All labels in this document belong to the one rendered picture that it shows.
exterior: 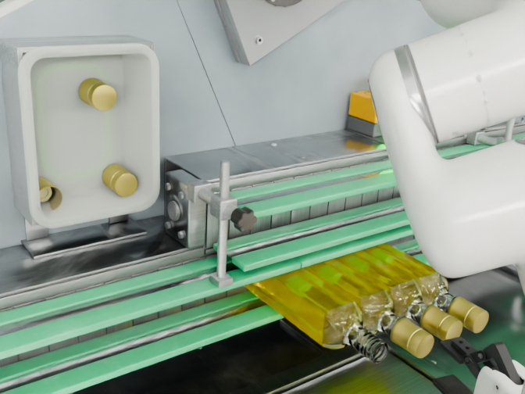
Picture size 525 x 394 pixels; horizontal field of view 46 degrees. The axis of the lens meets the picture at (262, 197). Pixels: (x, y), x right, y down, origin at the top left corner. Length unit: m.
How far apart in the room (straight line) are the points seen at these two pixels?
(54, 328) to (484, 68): 0.53
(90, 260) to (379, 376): 0.45
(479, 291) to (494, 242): 0.90
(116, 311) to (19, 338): 0.11
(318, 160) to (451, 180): 0.54
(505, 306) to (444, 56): 0.87
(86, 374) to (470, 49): 0.56
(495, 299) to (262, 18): 0.72
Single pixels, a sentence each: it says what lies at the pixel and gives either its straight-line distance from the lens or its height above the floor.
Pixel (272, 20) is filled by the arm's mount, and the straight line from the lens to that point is 0.98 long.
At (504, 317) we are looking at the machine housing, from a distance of 1.27.
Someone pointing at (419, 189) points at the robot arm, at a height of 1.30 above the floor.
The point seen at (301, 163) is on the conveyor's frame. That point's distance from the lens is 0.95.
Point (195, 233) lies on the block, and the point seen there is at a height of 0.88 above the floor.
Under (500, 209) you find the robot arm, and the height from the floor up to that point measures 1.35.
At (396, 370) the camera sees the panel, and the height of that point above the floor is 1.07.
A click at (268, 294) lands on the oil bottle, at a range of 0.91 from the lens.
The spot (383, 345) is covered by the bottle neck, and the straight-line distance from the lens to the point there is 0.80.
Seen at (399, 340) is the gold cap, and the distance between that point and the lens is 0.83.
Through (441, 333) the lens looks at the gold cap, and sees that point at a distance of 0.86.
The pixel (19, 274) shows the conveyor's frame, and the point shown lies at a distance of 0.84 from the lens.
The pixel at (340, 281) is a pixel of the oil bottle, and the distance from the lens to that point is 0.89.
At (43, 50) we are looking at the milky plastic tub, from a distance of 0.77.
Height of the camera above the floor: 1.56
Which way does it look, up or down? 48 degrees down
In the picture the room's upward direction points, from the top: 119 degrees clockwise
